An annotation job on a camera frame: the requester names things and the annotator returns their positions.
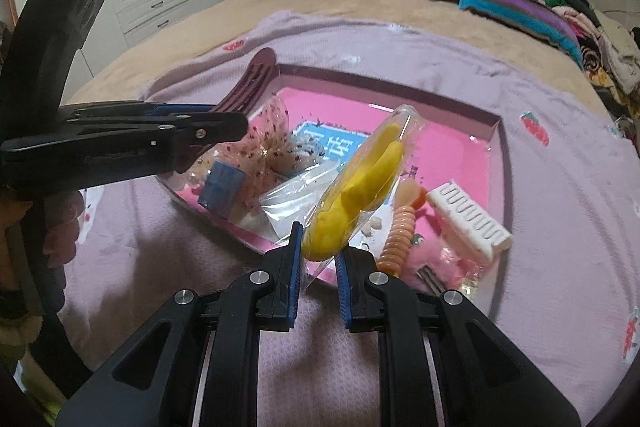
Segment person's left hand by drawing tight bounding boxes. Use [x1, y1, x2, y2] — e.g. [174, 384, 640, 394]
[42, 191, 85, 267]

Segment orange spiral hair tie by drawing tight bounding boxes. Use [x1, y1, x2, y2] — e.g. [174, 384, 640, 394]
[375, 204, 417, 279]

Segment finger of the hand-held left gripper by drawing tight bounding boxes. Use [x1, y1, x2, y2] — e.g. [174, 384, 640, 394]
[150, 112, 249, 174]
[57, 103, 216, 128]

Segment peach hair ornament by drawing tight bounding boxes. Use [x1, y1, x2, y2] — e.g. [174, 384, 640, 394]
[395, 179, 429, 210]

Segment person's left forearm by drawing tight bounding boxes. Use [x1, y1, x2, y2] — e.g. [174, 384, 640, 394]
[0, 277, 61, 368]

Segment pink dotted tulle bow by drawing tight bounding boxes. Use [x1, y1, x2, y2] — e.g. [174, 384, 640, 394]
[244, 99, 297, 198]

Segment beige bed sheet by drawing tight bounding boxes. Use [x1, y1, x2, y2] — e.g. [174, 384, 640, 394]
[65, 0, 596, 108]

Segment pile of clothes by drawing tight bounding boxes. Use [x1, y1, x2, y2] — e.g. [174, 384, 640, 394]
[542, 0, 640, 138]

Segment striped fuzzy pillow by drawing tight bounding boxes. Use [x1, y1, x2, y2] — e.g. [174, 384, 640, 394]
[459, 0, 584, 68]

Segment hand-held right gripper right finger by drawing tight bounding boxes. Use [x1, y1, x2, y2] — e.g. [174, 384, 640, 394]
[334, 247, 583, 427]

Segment yellow hair clip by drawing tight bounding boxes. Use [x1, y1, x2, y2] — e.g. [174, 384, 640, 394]
[301, 104, 432, 294]

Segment blue white speckled ornament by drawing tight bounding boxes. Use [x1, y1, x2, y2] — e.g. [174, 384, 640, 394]
[287, 134, 327, 174]

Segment pink shallow box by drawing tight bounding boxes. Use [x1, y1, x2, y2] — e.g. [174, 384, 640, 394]
[155, 63, 512, 323]

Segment mauve hair claw clip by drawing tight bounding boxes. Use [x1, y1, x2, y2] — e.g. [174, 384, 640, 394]
[212, 47, 279, 116]

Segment pink fluffy hair clip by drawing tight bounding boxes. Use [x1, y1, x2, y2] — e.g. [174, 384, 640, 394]
[405, 237, 482, 295]

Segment white toothed hair clip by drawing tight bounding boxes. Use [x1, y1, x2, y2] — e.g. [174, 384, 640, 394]
[429, 179, 514, 266]

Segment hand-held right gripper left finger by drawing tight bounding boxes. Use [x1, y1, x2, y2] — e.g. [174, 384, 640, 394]
[55, 221, 304, 427]

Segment clear plastic bag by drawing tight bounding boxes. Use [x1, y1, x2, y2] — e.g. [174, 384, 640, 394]
[257, 172, 341, 244]

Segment blue hair clip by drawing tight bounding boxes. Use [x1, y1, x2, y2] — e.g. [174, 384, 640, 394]
[197, 161, 247, 216]

